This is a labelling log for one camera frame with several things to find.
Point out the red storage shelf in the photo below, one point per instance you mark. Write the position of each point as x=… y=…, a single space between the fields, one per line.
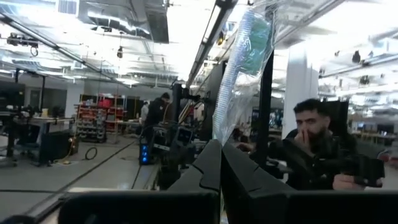
x=99 y=118

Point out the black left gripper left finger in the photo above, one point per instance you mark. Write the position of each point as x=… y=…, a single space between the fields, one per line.
x=202 y=186

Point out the green white toothbrush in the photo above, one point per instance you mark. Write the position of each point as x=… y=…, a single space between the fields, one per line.
x=239 y=62

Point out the black handheld device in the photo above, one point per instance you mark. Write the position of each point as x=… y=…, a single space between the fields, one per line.
x=368 y=169

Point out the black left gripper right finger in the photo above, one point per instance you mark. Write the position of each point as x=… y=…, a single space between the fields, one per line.
x=248 y=193

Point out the person's hand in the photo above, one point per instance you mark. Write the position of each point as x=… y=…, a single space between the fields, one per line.
x=348 y=183

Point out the silver ventilation duct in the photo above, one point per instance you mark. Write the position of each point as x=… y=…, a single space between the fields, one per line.
x=124 y=18

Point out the white square column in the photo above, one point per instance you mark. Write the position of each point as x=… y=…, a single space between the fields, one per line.
x=300 y=87

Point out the black overhead frame beam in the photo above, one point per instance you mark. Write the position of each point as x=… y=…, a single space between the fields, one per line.
x=211 y=34

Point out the black workbench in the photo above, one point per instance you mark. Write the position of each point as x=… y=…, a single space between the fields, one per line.
x=31 y=137

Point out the black computer blue lights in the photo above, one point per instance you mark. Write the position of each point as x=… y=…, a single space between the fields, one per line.
x=144 y=154

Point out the black vertical frame post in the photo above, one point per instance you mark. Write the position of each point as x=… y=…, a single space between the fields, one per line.
x=265 y=124

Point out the person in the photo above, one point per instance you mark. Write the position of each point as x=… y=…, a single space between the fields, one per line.
x=157 y=115
x=314 y=124

